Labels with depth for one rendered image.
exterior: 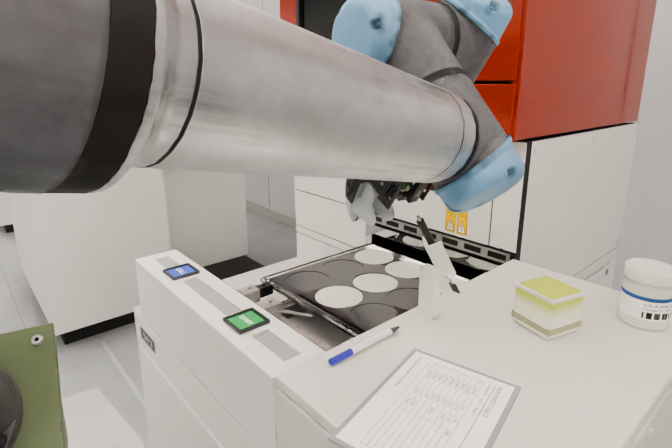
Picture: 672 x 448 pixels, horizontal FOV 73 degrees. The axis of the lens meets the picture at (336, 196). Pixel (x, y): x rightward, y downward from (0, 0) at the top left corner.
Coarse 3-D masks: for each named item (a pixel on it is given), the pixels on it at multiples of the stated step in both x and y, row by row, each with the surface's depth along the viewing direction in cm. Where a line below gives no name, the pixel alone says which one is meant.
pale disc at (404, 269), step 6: (390, 264) 113; (396, 264) 113; (402, 264) 113; (408, 264) 113; (414, 264) 113; (390, 270) 109; (396, 270) 109; (402, 270) 109; (408, 270) 109; (414, 270) 109; (402, 276) 106; (408, 276) 106; (414, 276) 106
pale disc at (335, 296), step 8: (328, 288) 100; (336, 288) 100; (344, 288) 100; (352, 288) 100; (320, 296) 96; (328, 296) 96; (336, 296) 96; (344, 296) 96; (352, 296) 96; (360, 296) 96; (328, 304) 93; (336, 304) 93; (344, 304) 93; (352, 304) 93
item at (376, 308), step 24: (312, 264) 113; (336, 264) 113; (360, 264) 113; (384, 264) 113; (288, 288) 100; (312, 288) 100; (408, 288) 100; (336, 312) 90; (360, 312) 90; (384, 312) 90
